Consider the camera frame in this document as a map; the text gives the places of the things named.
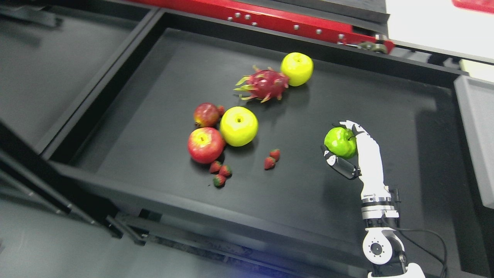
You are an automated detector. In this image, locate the yellow apple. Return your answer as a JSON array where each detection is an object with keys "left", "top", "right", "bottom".
[
  {"left": 220, "top": 106, "right": 258, "bottom": 147},
  {"left": 280, "top": 52, "right": 314, "bottom": 86}
]

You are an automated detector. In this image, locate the black shelf tray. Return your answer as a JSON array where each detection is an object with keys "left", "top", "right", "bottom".
[{"left": 49, "top": 10, "right": 493, "bottom": 278}]

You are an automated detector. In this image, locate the strawberry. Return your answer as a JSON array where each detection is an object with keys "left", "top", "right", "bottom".
[
  {"left": 218, "top": 165, "right": 232, "bottom": 178},
  {"left": 209, "top": 160, "right": 222, "bottom": 174},
  {"left": 264, "top": 156, "right": 276, "bottom": 170},
  {"left": 212, "top": 174, "right": 227, "bottom": 188},
  {"left": 269, "top": 149, "right": 281, "bottom": 162}
]

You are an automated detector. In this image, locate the grey box edge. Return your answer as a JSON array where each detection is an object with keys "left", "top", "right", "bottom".
[{"left": 455, "top": 76, "right": 494, "bottom": 209}]

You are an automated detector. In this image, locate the green apple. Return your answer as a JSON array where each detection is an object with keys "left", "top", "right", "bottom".
[{"left": 323, "top": 127, "right": 357, "bottom": 159}]

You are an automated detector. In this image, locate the large red apple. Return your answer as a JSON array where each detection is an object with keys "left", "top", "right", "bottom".
[{"left": 187, "top": 127, "right": 226, "bottom": 164}]

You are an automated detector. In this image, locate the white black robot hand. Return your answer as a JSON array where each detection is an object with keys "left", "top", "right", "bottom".
[{"left": 321, "top": 120, "right": 392, "bottom": 203}]

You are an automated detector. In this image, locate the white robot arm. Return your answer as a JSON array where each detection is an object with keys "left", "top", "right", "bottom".
[{"left": 360, "top": 185, "right": 425, "bottom": 278}]

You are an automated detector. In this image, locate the red dragon fruit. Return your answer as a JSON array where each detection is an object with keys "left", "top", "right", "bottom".
[{"left": 234, "top": 65, "right": 290, "bottom": 103}]

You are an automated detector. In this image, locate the red metal beam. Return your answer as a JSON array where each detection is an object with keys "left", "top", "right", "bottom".
[{"left": 137, "top": 0, "right": 396, "bottom": 53}]

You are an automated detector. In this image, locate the yellow apple far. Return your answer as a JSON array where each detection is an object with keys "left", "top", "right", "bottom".
[{"left": 280, "top": 52, "right": 314, "bottom": 86}]

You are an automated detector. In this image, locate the yellow apple near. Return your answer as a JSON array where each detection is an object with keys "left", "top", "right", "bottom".
[{"left": 220, "top": 106, "right": 258, "bottom": 147}]

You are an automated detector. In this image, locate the small red apple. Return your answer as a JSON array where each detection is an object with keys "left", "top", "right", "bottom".
[{"left": 193, "top": 102, "right": 220, "bottom": 128}]

